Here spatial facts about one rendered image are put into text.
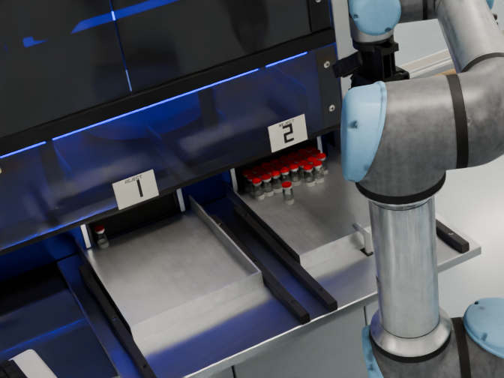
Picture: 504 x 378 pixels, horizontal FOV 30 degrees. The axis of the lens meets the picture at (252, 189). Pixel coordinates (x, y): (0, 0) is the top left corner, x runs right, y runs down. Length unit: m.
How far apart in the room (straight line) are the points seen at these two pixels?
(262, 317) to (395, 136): 0.65
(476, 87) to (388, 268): 0.28
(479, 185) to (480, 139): 2.51
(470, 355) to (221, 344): 0.46
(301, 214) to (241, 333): 0.37
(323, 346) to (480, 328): 0.93
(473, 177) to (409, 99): 2.58
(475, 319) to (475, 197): 2.17
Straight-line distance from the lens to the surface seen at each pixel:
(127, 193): 1.85
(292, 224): 1.91
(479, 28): 1.32
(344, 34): 1.94
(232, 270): 1.81
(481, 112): 1.13
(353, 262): 1.78
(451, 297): 3.10
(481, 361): 1.41
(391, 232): 1.22
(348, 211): 1.92
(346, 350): 2.34
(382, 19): 1.47
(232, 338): 1.65
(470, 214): 3.48
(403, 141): 1.12
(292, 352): 2.25
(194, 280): 1.80
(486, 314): 1.43
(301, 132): 1.96
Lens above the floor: 1.93
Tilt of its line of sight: 31 degrees down
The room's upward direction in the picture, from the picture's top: 10 degrees counter-clockwise
